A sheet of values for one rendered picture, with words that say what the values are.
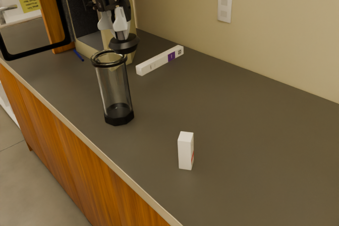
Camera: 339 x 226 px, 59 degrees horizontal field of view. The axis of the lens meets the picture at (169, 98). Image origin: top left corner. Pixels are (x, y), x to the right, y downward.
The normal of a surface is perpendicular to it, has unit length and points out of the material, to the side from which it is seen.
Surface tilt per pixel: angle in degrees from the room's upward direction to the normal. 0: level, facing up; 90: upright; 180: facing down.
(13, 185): 0
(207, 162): 0
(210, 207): 1
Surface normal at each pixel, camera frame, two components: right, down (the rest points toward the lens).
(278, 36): -0.74, 0.40
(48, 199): -0.05, -0.84
